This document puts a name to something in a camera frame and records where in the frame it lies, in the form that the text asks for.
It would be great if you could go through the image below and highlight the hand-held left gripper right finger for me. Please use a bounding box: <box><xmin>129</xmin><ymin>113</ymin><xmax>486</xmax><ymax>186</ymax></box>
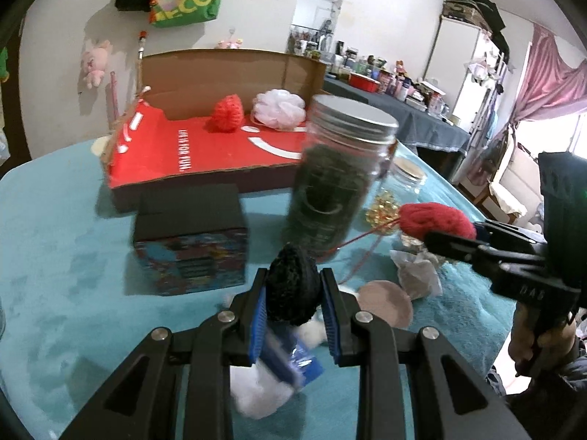
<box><xmin>320</xmin><ymin>267</ymin><xmax>533</xmax><ymax>440</ymax></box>

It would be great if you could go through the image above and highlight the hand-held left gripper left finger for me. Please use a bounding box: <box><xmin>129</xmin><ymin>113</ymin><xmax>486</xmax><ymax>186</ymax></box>
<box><xmin>59</xmin><ymin>267</ymin><xmax>271</xmax><ymax>440</ymax></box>

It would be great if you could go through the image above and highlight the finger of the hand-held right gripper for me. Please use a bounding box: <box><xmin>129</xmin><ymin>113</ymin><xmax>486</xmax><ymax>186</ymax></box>
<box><xmin>424</xmin><ymin>230</ymin><xmax>547</xmax><ymax>281</ymax></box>
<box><xmin>473</xmin><ymin>220</ymin><xmax>547</xmax><ymax>246</ymax></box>

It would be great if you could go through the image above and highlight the red crochet ball with string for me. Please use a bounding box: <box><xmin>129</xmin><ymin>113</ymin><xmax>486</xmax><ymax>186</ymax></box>
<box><xmin>328</xmin><ymin>202</ymin><xmax>478</xmax><ymax>282</ymax></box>

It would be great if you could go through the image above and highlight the white wrapper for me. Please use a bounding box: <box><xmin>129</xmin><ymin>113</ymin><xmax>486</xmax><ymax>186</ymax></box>
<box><xmin>390</xmin><ymin>234</ymin><xmax>444</xmax><ymax>302</ymax></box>

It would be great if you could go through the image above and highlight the blue packet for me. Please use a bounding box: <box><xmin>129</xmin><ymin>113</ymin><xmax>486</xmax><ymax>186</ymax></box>
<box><xmin>261</xmin><ymin>325</ymin><xmax>324</xmax><ymax>391</ymax></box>

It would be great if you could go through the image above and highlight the beige round powder puff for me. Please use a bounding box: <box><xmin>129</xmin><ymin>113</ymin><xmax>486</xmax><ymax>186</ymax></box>
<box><xmin>358</xmin><ymin>280</ymin><xmax>413</xmax><ymax>329</ymax></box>

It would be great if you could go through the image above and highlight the black crochet ball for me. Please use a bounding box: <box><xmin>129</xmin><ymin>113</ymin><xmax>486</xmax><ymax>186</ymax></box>
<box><xmin>266</xmin><ymin>243</ymin><xmax>322</xmax><ymax>325</ymax></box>

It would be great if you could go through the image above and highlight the cardboard box with red inside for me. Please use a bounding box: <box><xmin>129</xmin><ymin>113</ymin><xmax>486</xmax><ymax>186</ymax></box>
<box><xmin>100</xmin><ymin>49</ymin><xmax>327</xmax><ymax>212</ymax></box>

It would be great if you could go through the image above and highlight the person's right forearm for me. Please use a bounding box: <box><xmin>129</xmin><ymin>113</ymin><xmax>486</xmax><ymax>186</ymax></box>
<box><xmin>485</xmin><ymin>344</ymin><xmax>587</xmax><ymax>440</ymax></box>

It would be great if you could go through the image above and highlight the person's right hand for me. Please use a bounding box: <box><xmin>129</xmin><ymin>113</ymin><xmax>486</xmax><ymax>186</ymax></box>
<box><xmin>509</xmin><ymin>305</ymin><xmax>579</xmax><ymax>375</ymax></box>

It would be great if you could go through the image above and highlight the wooden chair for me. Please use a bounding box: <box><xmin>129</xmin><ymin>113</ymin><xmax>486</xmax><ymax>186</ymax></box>
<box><xmin>459</xmin><ymin>147</ymin><xmax>547</xmax><ymax>221</ymax></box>

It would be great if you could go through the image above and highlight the small jar of gold pieces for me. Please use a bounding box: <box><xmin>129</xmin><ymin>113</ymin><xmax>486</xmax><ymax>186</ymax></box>
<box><xmin>364</xmin><ymin>156</ymin><xmax>428</xmax><ymax>238</ymax></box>

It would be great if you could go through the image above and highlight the black box with colourful sides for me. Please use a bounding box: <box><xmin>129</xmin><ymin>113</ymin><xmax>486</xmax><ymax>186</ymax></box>
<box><xmin>133</xmin><ymin>183</ymin><xmax>248</xmax><ymax>296</ymax></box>

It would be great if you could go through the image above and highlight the tall jar with metal lid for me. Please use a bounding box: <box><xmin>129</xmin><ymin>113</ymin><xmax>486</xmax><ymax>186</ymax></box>
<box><xmin>287</xmin><ymin>95</ymin><xmax>400</xmax><ymax>264</ymax></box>

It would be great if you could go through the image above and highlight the pink curtain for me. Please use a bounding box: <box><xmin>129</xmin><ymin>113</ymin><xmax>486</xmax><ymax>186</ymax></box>
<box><xmin>507</xmin><ymin>23</ymin><xmax>587</xmax><ymax>148</ymax></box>

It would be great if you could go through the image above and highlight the table with grey cloth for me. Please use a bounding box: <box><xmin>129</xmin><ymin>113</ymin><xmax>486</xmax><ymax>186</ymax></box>
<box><xmin>323</xmin><ymin>76</ymin><xmax>471</xmax><ymax>180</ymax></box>

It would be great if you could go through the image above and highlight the cluttered side table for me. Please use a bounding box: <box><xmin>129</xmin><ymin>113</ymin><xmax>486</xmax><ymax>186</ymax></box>
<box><xmin>289</xmin><ymin>27</ymin><xmax>462</xmax><ymax>122</ymax></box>

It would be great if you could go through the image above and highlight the white refrigerator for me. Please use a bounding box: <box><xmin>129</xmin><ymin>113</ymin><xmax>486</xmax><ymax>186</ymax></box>
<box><xmin>424</xmin><ymin>0</ymin><xmax>513</xmax><ymax>125</ymax></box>

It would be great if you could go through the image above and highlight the red basin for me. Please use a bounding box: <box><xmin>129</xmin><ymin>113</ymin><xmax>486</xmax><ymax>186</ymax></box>
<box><xmin>349</xmin><ymin>73</ymin><xmax>381</xmax><ymax>93</ymax></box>

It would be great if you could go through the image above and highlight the white mesh bath pouf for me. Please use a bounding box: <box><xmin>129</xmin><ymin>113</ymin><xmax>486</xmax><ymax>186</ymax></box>
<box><xmin>251</xmin><ymin>89</ymin><xmax>306</xmax><ymax>131</ymax></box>

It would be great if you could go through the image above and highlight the stick with red cap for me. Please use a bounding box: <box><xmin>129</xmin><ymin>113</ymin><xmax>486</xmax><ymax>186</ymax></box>
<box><xmin>136</xmin><ymin>31</ymin><xmax>148</xmax><ymax>98</ymax></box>

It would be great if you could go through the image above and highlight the pink plush doll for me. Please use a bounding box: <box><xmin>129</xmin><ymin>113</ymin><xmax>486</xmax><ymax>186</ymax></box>
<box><xmin>81</xmin><ymin>40</ymin><xmax>113</xmax><ymax>91</ymax></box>

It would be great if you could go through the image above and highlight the wall mirror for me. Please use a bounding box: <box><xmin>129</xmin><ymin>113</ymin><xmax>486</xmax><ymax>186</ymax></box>
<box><xmin>290</xmin><ymin>0</ymin><xmax>353</xmax><ymax>56</ymax></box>

